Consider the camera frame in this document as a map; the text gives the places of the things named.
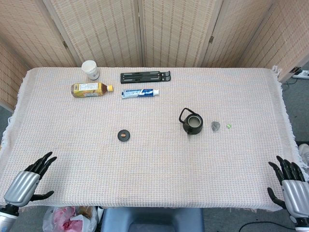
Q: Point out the yellow-label tea bottle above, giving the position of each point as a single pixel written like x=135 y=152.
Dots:
x=88 y=90

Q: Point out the black teapot lid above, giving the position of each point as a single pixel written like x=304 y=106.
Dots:
x=124 y=135

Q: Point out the white power strip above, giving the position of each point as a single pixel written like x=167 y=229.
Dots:
x=301 y=73

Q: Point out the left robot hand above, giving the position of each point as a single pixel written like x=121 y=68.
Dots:
x=21 y=186

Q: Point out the black teapot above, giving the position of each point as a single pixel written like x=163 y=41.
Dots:
x=186 y=127

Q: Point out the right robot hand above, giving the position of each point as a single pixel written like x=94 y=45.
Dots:
x=295 y=193

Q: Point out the white paper cup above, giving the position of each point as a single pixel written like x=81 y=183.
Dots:
x=90 y=70

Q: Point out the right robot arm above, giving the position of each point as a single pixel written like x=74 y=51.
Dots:
x=302 y=224

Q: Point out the clear plastic bag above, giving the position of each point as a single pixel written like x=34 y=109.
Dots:
x=67 y=220

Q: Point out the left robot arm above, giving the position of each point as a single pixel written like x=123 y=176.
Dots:
x=6 y=216

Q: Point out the black folding stand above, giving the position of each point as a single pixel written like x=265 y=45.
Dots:
x=144 y=77

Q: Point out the woven folding screen panel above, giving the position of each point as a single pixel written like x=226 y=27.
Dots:
x=26 y=29
x=101 y=31
x=285 y=36
x=9 y=79
x=241 y=29
x=178 y=31

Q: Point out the brass screen hinge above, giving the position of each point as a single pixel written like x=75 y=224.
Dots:
x=64 y=44
x=211 y=39

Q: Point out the blue white toothpaste tube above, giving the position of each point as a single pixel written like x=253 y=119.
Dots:
x=138 y=93

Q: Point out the pale waffle-weave tablecloth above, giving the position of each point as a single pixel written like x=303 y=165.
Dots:
x=154 y=159

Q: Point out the white tea bag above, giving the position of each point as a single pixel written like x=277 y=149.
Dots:
x=215 y=126

